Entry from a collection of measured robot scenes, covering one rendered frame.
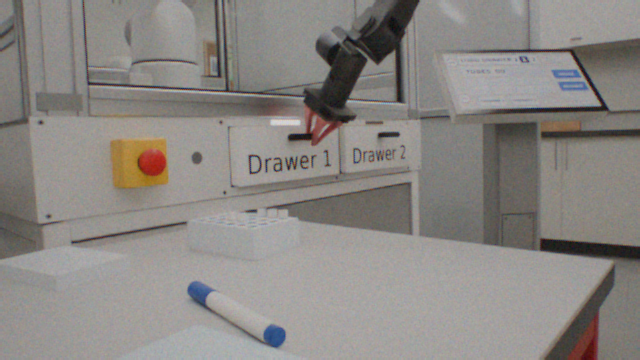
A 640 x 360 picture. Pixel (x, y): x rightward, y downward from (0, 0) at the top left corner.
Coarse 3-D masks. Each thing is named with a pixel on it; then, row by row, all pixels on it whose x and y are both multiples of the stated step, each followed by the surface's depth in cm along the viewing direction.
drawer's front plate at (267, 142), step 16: (240, 128) 82; (256, 128) 85; (272, 128) 88; (288, 128) 91; (304, 128) 94; (336, 128) 102; (240, 144) 82; (256, 144) 85; (272, 144) 88; (288, 144) 91; (304, 144) 95; (320, 144) 98; (336, 144) 102; (240, 160) 82; (256, 160) 85; (272, 160) 88; (288, 160) 91; (304, 160) 95; (320, 160) 98; (336, 160) 102; (240, 176) 82; (256, 176) 85; (272, 176) 88; (288, 176) 91; (304, 176) 95
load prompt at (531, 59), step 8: (456, 56) 155; (464, 56) 155; (472, 56) 156; (480, 56) 156; (488, 56) 156; (496, 56) 156; (504, 56) 156; (512, 56) 156; (520, 56) 156; (528, 56) 157; (536, 56) 157; (464, 64) 153; (472, 64) 153; (480, 64) 153; (488, 64) 153; (496, 64) 153; (528, 64) 154; (536, 64) 154
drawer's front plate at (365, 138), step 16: (352, 128) 106; (368, 128) 111; (384, 128) 116; (400, 128) 122; (352, 144) 107; (368, 144) 111; (384, 144) 116; (400, 144) 122; (352, 160) 107; (368, 160) 111; (384, 160) 117; (400, 160) 122
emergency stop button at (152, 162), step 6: (144, 150) 64; (150, 150) 64; (156, 150) 65; (144, 156) 63; (150, 156) 64; (156, 156) 64; (162, 156) 65; (144, 162) 63; (150, 162) 64; (156, 162) 64; (162, 162) 65; (144, 168) 63; (150, 168) 64; (156, 168) 64; (162, 168) 65; (150, 174) 64; (156, 174) 65
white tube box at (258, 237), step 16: (192, 224) 59; (208, 224) 57; (224, 224) 56; (240, 224) 56; (256, 224) 55; (272, 224) 55; (288, 224) 57; (192, 240) 59; (208, 240) 57; (224, 240) 55; (240, 240) 54; (256, 240) 53; (272, 240) 55; (288, 240) 57; (240, 256) 54; (256, 256) 53
